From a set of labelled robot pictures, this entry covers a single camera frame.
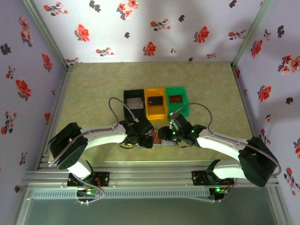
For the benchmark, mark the yellow plastic bin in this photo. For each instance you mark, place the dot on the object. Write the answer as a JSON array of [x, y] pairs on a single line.
[[155, 113]]

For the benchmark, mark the black VIP card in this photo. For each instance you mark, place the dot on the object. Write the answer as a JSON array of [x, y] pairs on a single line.
[[155, 101]]

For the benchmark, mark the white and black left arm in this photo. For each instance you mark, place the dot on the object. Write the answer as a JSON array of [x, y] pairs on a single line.
[[103, 137]]

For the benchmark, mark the grey leather card holder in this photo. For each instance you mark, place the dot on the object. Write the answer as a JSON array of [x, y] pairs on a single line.
[[167, 143]]

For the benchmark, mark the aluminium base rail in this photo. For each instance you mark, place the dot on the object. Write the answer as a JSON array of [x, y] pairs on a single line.
[[150, 175]]

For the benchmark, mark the aluminium frame post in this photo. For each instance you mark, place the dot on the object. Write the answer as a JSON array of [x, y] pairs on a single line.
[[44, 32], [253, 30]]

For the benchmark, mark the aluminium side rail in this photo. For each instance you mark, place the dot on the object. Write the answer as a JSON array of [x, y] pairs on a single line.
[[245, 100], [62, 93]]

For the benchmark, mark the silver card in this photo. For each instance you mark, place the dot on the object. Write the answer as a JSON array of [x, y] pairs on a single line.
[[134, 103]]

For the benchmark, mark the black plastic bin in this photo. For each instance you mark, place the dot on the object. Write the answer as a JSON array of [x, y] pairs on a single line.
[[133, 112]]

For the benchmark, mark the dark red card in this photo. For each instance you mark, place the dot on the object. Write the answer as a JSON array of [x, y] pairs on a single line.
[[175, 99]]

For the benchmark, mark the circuit board with green light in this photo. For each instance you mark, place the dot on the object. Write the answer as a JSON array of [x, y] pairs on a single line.
[[219, 189], [87, 192]]

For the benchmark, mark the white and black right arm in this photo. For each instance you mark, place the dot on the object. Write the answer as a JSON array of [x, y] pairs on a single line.
[[222, 147]]

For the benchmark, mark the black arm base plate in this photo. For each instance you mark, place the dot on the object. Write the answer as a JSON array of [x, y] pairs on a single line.
[[197, 178], [104, 179]]

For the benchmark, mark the green plastic bin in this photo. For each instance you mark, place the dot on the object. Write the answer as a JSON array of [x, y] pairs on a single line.
[[180, 107]]

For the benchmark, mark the red chip card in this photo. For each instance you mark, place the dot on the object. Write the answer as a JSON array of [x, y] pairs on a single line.
[[155, 138]]

